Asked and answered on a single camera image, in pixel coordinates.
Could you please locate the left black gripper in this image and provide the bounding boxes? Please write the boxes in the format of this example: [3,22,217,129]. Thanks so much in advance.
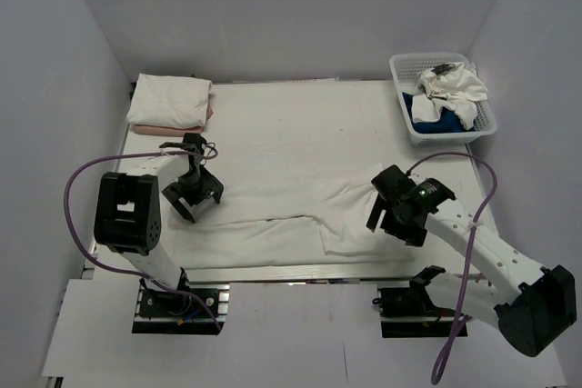
[162,166,222,221]

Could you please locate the white cartoon print t-shirt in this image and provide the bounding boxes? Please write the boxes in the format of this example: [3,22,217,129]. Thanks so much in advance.
[161,164,413,269]

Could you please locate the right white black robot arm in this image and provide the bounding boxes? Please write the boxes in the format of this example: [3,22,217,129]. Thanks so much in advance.
[366,197,577,357]

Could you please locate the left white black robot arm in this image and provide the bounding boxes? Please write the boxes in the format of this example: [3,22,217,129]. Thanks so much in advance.
[94,155,224,314]

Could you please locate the folded pink t-shirt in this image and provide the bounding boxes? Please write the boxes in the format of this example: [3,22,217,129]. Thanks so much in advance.
[130,92,216,138]

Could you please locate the folded white t-shirt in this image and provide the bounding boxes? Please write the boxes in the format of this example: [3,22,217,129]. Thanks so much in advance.
[126,74,213,129]

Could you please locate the blue t-shirt in basket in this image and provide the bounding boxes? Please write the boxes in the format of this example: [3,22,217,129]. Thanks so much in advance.
[402,93,476,134]

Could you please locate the white plastic laundry basket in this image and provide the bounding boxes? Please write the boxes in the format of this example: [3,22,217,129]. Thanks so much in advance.
[389,53,497,145]

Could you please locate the crumpled white t-shirt in basket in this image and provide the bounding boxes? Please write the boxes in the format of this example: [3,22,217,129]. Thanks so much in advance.
[412,62,488,129]

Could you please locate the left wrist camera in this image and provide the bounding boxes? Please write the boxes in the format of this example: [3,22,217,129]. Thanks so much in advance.
[159,133,207,156]

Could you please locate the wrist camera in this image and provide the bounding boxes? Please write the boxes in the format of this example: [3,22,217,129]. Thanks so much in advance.
[371,164,457,212]
[159,133,207,156]

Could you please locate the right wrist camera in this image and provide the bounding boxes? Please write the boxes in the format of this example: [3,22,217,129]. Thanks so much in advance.
[371,164,457,212]

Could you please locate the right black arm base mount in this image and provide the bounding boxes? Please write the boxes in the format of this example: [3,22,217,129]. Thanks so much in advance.
[372,265,455,339]

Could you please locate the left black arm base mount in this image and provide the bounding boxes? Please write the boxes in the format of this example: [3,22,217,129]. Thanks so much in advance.
[132,285,229,336]

